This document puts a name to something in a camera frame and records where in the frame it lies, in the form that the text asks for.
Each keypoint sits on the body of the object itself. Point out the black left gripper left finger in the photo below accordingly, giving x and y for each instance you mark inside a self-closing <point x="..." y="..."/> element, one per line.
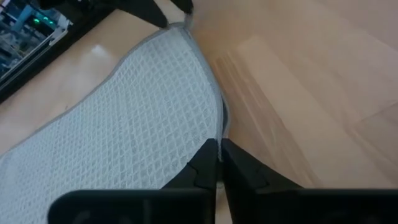
<point x="202" y="171"/>

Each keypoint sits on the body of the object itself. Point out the grey microfiber towel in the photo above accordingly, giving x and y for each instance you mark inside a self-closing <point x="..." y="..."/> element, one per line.
<point x="124" y="124"/>

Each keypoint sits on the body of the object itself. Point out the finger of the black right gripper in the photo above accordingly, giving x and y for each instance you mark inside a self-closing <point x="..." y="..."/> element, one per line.
<point x="184" y="4"/>
<point x="143" y="11"/>

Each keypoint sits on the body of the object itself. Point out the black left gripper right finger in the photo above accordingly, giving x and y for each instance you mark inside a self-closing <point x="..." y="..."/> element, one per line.
<point x="245" y="174"/>

